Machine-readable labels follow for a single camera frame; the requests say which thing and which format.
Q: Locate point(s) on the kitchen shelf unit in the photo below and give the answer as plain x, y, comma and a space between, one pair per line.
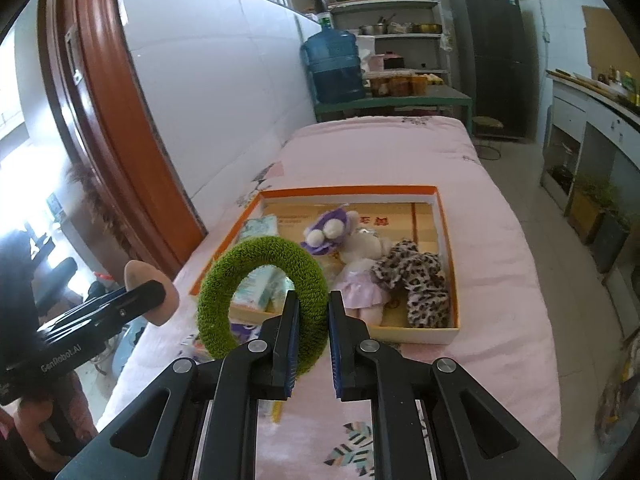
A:
380, 7

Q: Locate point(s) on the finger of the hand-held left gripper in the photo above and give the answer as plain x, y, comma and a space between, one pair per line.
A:
135, 300

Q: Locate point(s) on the yellow planter box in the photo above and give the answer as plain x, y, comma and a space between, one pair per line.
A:
587, 215

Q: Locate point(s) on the small stool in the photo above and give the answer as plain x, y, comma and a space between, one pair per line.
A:
487, 122

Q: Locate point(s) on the teddy bear in pink dress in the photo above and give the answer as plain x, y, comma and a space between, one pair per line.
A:
360, 287

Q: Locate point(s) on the teddy bear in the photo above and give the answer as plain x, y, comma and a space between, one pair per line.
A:
330, 220
360, 287

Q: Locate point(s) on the orange-rimmed cardboard box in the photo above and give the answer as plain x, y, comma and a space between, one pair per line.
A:
425, 335

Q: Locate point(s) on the beige makeup sponge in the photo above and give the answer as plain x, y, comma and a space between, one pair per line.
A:
142, 272

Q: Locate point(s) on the blue water jug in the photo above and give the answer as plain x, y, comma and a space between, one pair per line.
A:
332, 70

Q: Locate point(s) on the wooden door frame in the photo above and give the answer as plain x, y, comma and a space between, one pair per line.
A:
115, 110

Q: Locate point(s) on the person's left hand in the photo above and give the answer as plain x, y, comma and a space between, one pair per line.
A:
30, 430

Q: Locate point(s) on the green and white tissue packet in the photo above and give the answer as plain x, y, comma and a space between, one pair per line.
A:
260, 285

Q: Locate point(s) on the dried plant bundle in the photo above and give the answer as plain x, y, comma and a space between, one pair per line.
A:
95, 195

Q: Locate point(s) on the white kitchen counter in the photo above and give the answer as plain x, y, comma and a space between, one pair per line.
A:
600, 130

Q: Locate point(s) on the dark refrigerator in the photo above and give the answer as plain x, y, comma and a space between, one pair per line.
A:
490, 60

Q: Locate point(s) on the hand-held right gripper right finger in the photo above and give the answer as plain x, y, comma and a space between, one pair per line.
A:
334, 345

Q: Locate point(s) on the leopard print scarf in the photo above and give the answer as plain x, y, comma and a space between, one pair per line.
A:
415, 280

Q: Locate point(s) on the black chair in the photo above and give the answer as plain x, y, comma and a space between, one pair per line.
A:
50, 285

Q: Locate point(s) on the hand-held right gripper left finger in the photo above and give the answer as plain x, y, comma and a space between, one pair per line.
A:
289, 345

